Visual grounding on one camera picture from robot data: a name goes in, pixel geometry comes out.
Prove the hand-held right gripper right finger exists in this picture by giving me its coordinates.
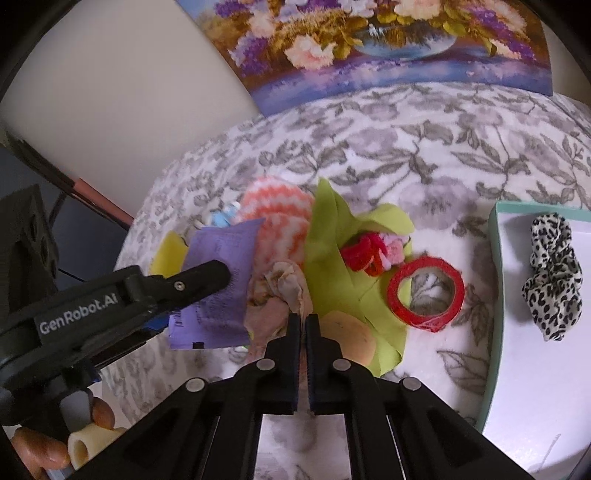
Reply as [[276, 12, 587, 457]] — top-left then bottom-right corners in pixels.
[[305, 314, 539, 480]]

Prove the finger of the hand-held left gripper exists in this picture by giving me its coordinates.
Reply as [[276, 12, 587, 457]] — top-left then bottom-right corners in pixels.
[[139, 314, 172, 337], [124, 260, 232, 315]]

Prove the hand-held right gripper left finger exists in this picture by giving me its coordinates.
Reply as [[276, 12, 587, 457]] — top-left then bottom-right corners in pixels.
[[74, 314, 301, 480]]

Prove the yellow sponge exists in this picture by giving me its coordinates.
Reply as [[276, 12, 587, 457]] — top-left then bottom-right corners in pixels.
[[148, 231, 190, 278]]

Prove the purple packet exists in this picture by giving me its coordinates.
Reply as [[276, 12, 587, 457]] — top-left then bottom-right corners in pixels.
[[168, 219, 266, 350]]

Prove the beige pink cloth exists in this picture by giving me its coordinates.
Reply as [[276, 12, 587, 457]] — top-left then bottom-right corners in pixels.
[[245, 261, 315, 356]]

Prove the blue face mask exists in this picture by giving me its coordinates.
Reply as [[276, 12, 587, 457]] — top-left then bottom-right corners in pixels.
[[210, 203, 241, 228]]

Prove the orange white fuzzy sock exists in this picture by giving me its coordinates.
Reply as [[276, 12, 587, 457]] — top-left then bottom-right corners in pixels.
[[240, 178, 317, 273]]

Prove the green cloth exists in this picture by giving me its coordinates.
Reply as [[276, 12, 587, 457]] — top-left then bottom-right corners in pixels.
[[305, 178, 416, 377]]

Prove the white tray with teal rim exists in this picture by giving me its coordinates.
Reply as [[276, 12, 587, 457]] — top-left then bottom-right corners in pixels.
[[475, 200, 591, 480]]

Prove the person's left hand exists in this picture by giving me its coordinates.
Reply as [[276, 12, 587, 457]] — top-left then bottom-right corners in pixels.
[[11, 398, 116, 480]]

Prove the round beige powder puff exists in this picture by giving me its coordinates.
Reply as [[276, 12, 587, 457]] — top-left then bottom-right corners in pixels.
[[321, 310, 375, 370]]

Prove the red tape roll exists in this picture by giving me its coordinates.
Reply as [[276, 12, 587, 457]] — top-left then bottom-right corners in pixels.
[[387, 257, 465, 333]]

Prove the red pink fuzzy scrunchie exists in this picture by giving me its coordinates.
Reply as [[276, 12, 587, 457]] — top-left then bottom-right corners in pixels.
[[341, 233, 414, 278]]

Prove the dark furniture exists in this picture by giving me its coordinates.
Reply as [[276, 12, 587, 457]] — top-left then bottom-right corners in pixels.
[[0, 129, 137, 296]]

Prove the leopard print scrunchie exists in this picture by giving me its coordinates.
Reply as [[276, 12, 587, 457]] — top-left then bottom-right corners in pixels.
[[522, 213, 583, 343]]

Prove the floral wall poster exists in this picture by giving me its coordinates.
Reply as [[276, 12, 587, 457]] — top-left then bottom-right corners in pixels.
[[175, 0, 555, 118]]

